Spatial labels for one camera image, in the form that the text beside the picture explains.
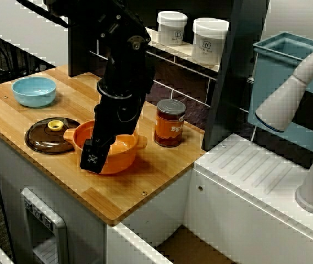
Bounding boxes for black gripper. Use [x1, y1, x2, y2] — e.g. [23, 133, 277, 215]
[80, 90, 146, 175]

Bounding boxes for orange two-handled pot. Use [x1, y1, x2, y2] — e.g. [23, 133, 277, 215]
[62, 119, 148, 175]

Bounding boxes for light blue bowl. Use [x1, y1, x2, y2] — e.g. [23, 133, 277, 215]
[12, 76, 57, 108]

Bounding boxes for orange beans can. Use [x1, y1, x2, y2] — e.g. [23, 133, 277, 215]
[153, 98, 187, 148]

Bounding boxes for white plastic lidded jar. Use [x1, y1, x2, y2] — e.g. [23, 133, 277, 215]
[191, 18, 230, 66]
[156, 10, 188, 46]

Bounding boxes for teal plastic bin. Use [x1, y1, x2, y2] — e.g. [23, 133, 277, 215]
[248, 32, 313, 155]

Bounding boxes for white sink unit with drainboard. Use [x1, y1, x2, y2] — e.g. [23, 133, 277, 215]
[106, 134, 313, 264]

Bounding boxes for dark tiled backsplash with ledge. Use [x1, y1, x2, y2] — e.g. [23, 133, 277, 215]
[67, 10, 223, 130]

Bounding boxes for grey toy faucet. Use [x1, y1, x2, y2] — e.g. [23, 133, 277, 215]
[255, 42, 313, 216]

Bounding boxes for white toy kitchen cabinet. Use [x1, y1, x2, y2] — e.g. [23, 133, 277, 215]
[0, 129, 110, 264]

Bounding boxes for grey dispenser panel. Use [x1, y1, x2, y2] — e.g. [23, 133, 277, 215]
[20, 187, 69, 264]

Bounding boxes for brown glass lid yellow knob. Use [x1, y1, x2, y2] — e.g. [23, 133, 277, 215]
[24, 117, 81, 155]

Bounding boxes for dark grey upright panel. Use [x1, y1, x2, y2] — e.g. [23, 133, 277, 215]
[202, 0, 271, 151]

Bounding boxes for black wire mesh fence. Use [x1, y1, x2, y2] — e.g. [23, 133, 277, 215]
[0, 27, 57, 89]

